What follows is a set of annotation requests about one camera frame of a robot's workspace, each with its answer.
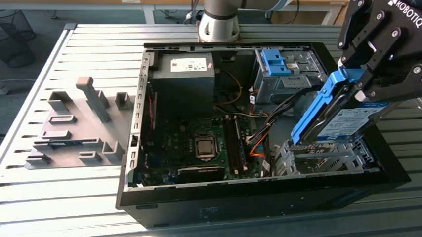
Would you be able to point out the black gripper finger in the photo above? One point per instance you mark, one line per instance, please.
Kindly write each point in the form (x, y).
(395, 84)
(372, 37)

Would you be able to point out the silver CPU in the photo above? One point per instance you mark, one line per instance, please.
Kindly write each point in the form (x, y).
(204, 147)

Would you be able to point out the black graphics card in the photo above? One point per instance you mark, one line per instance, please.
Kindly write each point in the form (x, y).
(200, 172)

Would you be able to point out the black open PC case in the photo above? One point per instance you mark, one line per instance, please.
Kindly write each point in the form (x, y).
(229, 205)

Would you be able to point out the black mesh waste basket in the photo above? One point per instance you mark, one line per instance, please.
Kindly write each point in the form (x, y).
(16, 49)

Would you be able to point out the white frame wooden desk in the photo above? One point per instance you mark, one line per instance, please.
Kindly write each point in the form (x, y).
(148, 14)

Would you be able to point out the grey parts rack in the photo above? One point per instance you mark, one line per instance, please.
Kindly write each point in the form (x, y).
(78, 128)

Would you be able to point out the CPU socket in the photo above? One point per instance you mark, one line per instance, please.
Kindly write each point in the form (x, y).
(205, 156)

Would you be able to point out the grey power supply unit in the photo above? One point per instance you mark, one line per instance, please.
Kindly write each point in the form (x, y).
(184, 84)

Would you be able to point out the blue plastic drive latch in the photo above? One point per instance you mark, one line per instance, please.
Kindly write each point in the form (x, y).
(275, 70)

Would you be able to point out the hard disk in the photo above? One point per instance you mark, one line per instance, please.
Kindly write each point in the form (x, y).
(342, 121)

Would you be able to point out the green motherboard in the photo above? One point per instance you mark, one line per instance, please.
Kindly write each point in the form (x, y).
(171, 148)

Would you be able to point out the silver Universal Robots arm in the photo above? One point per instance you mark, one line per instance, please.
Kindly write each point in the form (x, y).
(217, 27)

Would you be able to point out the grey floor box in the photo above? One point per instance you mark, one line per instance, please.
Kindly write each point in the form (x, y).
(2, 90)

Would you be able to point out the metal disk bay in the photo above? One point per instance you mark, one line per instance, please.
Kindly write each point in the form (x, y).
(330, 155)

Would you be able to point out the RAM stick with label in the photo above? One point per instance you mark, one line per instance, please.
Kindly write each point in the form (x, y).
(62, 144)

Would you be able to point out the grey metal drive cage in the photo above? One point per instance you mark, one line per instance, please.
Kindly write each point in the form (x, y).
(289, 84)

